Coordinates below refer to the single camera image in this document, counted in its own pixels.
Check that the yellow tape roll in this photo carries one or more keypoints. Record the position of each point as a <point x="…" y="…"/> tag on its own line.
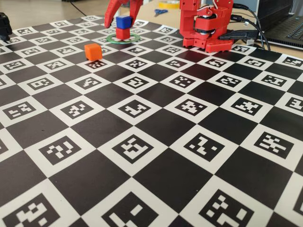
<point x="168" y="3"/>

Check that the orange cube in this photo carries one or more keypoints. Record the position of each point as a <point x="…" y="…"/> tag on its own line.
<point x="93" y="52"/>

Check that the black camera holder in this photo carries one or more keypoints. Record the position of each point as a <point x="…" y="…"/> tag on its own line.
<point x="5" y="27"/>

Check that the black white marker board mat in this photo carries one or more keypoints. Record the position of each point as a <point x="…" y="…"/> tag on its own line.
<point x="151" y="132"/>

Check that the black laptop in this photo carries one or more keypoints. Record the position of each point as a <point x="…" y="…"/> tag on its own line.
<point x="279" y="21"/>

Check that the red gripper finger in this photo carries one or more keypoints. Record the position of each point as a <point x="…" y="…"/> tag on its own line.
<point x="136" y="7"/>
<point x="113" y="9"/>

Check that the flat black power connector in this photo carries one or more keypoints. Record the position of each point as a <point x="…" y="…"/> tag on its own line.
<point x="239" y="35"/>

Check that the red cube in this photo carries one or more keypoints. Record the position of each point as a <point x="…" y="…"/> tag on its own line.
<point x="122" y="33"/>

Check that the blue cube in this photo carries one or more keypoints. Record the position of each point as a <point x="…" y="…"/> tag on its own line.
<point x="123" y="22"/>

